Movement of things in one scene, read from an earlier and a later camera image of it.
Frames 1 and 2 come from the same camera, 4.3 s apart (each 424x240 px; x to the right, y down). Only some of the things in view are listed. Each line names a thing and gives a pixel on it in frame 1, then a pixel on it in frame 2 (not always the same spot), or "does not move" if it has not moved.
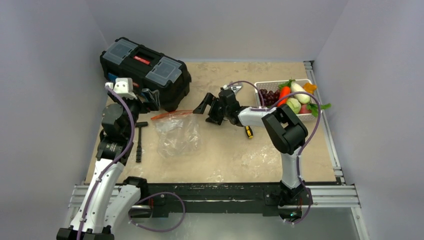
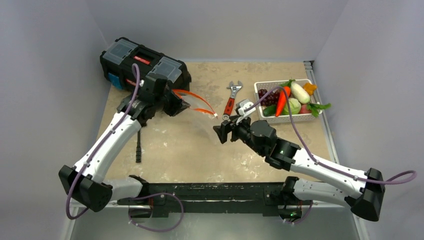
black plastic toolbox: [148, 68] does not move
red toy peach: [303, 109] does not move
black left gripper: [149, 105] to [178, 106]
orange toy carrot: [285, 90] does not move
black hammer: [138, 153] does not move
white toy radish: [301, 98] does not move
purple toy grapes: [269, 98] does not move
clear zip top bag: [178, 135] to [196, 102]
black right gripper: [214, 110] to [227, 131]
